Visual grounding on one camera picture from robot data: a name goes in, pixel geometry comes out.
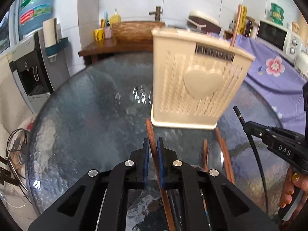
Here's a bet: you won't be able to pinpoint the brown chopstick under spoons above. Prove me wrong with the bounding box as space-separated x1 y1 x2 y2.
203 139 209 172

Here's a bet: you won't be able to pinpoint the black chopstick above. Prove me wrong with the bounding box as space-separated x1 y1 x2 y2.
232 105 270 216

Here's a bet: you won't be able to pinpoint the white electric kettle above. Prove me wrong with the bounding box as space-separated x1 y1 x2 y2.
294 51 308 80

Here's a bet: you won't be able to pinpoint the wooden wash basin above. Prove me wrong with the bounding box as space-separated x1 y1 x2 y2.
112 21 166 42

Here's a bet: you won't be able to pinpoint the yellow soap bottle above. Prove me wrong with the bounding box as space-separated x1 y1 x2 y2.
109 8 121 27

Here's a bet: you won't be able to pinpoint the brown white rice cooker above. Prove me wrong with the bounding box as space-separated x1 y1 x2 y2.
185 10 221 34

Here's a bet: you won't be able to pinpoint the paper cup dispenser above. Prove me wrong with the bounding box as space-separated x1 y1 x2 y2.
43 18 69 63

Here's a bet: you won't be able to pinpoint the black cable bundle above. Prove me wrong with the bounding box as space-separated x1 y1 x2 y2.
0 128 29 198

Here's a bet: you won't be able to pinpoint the yellow package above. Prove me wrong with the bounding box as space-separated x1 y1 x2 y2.
238 5 247 35

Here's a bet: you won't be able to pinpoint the round glass table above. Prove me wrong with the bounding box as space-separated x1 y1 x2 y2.
27 53 288 221

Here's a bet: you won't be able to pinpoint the person's hand painted nails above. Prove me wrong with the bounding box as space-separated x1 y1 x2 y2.
280 165 308 224

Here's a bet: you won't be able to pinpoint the green stacked containers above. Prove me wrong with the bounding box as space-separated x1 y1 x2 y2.
270 3 284 26

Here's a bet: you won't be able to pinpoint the yellow mug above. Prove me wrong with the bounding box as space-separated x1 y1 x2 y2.
94 28 104 41

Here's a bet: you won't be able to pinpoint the white black water dispenser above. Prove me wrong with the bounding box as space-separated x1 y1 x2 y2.
9 29 70 114

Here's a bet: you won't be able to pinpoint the bronze faucet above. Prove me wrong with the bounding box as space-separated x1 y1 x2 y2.
148 6 161 21

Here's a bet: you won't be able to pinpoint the white microwave oven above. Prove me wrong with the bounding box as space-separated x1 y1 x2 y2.
256 20 303 65

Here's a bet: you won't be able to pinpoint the beige cloth cover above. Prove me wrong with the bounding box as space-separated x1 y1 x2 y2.
1 54 36 230

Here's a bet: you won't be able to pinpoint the small steel spoon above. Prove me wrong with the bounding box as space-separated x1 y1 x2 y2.
207 141 224 172

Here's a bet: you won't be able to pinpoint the brown wooden chopstick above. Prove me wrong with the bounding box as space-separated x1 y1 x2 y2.
215 126 235 184
230 4 242 48
145 118 176 231

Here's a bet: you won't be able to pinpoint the cream perforated utensil holder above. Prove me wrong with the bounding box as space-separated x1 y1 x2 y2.
151 27 255 130

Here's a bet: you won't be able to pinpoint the purple floral cloth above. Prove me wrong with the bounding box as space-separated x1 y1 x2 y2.
218 35 306 134

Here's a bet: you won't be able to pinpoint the dark sauce bottle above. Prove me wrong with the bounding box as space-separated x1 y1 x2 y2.
244 20 253 37

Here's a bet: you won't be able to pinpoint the blue water jug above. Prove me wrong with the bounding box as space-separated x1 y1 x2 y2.
18 0 54 37

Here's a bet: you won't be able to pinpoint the wooden basin counter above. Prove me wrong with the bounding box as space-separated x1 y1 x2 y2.
78 38 153 67

